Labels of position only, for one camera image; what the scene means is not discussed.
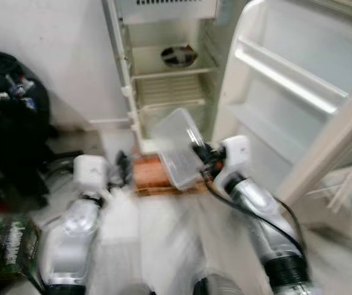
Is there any clear plastic container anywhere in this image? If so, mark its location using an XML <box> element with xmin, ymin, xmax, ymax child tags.
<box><xmin>150</xmin><ymin>108</ymin><xmax>206</xmax><ymax>190</ymax></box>

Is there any dark round bowl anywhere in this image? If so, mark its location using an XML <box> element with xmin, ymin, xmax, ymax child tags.
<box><xmin>161</xmin><ymin>45</ymin><xmax>199</xmax><ymax>69</ymax></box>

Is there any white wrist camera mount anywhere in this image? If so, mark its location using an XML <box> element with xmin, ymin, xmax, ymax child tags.
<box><xmin>73</xmin><ymin>155</ymin><xmax>109</xmax><ymax>196</ymax></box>
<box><xmin>216</xmin><ymin>135</ymin><xmax>252</xmax><ymax>191</ymax></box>

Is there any grey right robot leg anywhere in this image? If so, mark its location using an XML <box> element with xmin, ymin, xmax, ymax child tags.
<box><xmin>191</xmin><ymin>273</ymin><xmax>244</xmax><ymax>295</ymax></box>

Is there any white fridge door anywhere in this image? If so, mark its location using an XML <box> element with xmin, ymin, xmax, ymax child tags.
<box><xmin>213</xmin><ymin>0</ymin><xmax>352</xmax><ymax>207</ymax></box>

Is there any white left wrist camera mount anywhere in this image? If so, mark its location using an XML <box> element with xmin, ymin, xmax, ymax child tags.
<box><xmin>73</xmin><ymin>155</ymin><xmax>109</xmax><ymax>196</ymax></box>

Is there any white fridge cabinet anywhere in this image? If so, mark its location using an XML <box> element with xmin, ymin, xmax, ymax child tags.
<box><xmin>102</xmin><ymin>0</ymin><xmax>250</xmax><ymax>154</ymax></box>

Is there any green printed carton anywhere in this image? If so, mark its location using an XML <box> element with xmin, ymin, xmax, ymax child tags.
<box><xmin>0</xmin><ymin>216</ymin><xmax>41</xmax><ymax>280</ymax></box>

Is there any black backpack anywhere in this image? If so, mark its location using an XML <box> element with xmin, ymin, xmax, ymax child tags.
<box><xmin>0</xmin><ymin>49</ymin><xmax>54</xmax><ymax>210</ymax></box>

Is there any wire fridge shelf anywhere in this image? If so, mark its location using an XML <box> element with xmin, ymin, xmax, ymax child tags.
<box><xmin>136</xmin><ymin>77</ymin><xmax>209</xmax><ymax>110</ymax></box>

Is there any white door shelf rail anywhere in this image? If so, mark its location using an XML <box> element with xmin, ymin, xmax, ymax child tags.
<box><xmin>233</xmin><ymin>37</ymin><xmax>349</xmax><ymax>116</ymax></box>

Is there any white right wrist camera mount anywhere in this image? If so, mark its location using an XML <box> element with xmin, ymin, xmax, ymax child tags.
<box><xmin>216</xmin><ymin>135</ymin><xmax>252</xmax><ymax>191</ymax></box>

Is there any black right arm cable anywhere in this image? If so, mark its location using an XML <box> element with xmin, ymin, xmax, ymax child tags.
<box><xmin>202</xmin><ymin>175</ymin><xmax>306</xmax><ymax>256</ymax></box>

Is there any white fridge shelf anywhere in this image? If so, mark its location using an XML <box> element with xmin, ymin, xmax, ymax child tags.
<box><xmin>132</xmin><ymin>63</ymin><xmax>220</xmax><ymax>79</ymax></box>

